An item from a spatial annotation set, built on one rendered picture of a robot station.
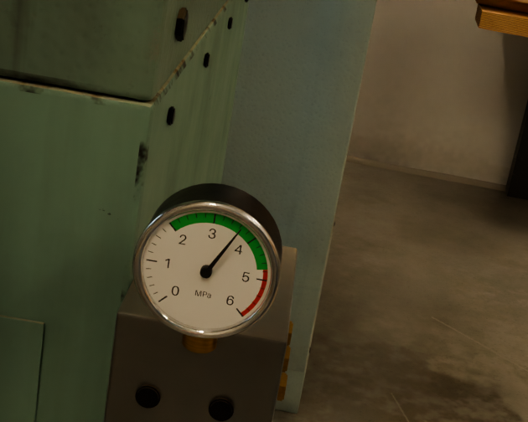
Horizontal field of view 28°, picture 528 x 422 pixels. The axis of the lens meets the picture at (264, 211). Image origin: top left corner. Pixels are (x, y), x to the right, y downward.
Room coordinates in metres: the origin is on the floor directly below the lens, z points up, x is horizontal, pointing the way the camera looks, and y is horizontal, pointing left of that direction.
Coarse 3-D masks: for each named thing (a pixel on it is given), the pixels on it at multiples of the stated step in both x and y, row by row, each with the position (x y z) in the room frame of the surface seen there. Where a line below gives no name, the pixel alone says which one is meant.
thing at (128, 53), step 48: (0, 0) 0.47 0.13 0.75; (48, 0) 0.47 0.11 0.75; (96, 0) 0.47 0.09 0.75; (144, 0) 0.47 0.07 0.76; (192, 0) 0.57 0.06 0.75; (0, 48) 0.47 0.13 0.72; (48, 48) 0.47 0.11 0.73; (96, 48) 0.47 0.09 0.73; (144, 48) 0.47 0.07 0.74; (144, 96) 0.47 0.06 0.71
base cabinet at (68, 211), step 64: (192, 64) 0.61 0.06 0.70; (0, 128) 0.47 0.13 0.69; (64, 128) 0.47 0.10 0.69; (128, 128) 0.47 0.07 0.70; (192, 128) 0.66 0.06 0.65; (0, 192) 0.47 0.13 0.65; (64, 192) 0.47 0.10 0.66; (128, 192) 0.47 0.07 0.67; (0, 256) 0.47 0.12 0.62; (64, 256) 0.47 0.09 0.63; (128, 256) 0.47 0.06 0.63; (0, 320) 0.47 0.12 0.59; (64, 320) 0.47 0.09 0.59; (0, 384) 0.47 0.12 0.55; (64, 384) 0.47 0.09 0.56
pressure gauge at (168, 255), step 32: (192, 192) 0.42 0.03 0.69; (224, 192) 0.42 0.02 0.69; (160, 224) 0.41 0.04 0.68; (192, 224) 0.41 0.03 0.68; (224, 224) 0.41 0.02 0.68; (256, 224) 0.41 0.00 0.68; (160, 256) 0.41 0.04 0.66; (192, 256) 0.41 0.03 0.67; (224, 256) 0.41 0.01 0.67; (256, 256) 0.41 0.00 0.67; (160, 288) 0.41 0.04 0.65; (192, 288) 0.41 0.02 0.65; (224, 288) 0.41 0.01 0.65; (256, 288) 0.41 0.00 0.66; (160, 320) 0.41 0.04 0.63; (192, 320) 0.41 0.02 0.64; (224, 320) 0.41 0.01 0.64; (256, 320) 0.40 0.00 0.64
